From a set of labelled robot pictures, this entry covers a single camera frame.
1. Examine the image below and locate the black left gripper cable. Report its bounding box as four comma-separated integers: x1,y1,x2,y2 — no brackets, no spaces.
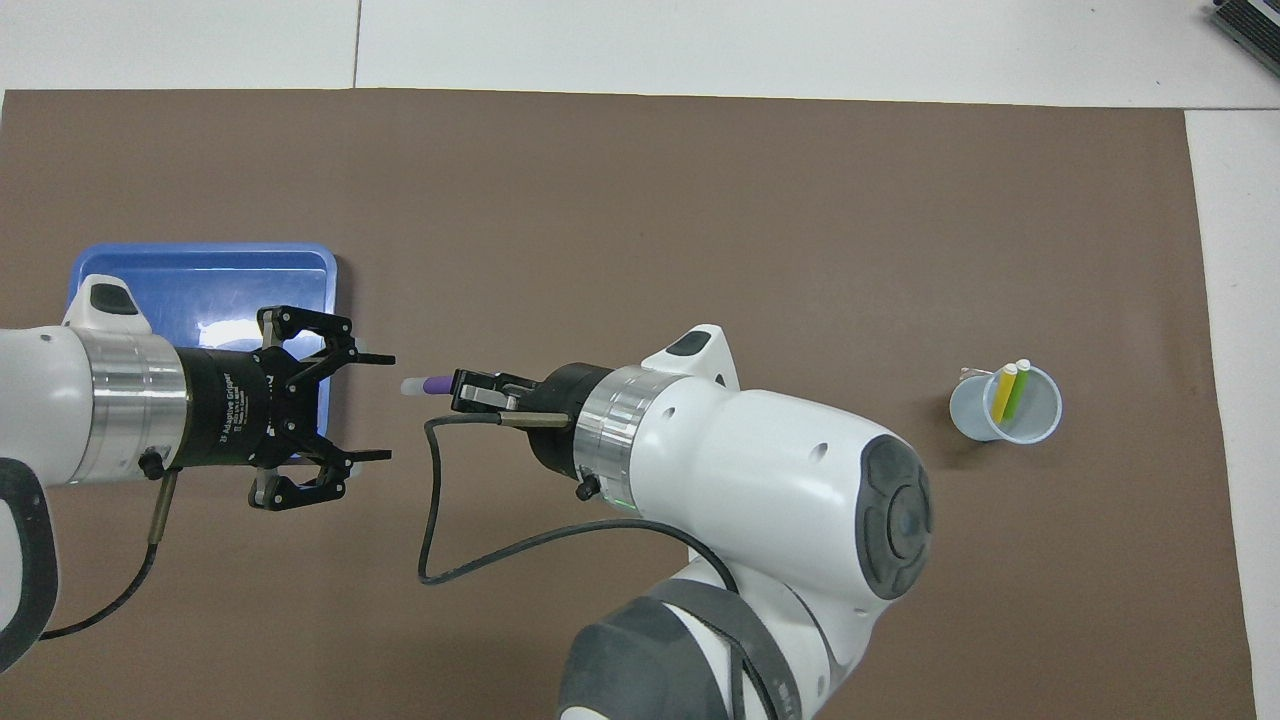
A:
40,470,181,641

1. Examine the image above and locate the blue plastic tray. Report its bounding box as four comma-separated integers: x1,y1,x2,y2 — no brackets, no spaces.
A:
65,242,339,461

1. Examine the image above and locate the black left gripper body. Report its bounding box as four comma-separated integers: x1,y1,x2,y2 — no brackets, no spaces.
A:
170,345,301,471

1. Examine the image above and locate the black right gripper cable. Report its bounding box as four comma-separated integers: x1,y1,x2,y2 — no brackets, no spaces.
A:
417,410,741,601

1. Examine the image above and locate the dark grey ribbed device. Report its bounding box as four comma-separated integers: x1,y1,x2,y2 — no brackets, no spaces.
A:
1208,0,1280,63

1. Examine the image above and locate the brown table mat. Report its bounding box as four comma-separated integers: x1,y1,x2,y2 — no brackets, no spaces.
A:
0,88,1257,720

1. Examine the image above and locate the translucent plastic cup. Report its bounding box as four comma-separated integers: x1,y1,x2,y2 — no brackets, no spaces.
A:
948,360,1063,445

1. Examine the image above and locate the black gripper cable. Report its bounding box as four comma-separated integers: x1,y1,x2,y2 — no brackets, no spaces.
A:
40,470,181,641
417,410,741,601

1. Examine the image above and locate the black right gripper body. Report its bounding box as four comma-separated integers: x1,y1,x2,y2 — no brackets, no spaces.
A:
525,362,613,481

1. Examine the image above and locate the green pen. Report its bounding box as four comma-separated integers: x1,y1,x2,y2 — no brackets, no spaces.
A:
1003,358,1033,421

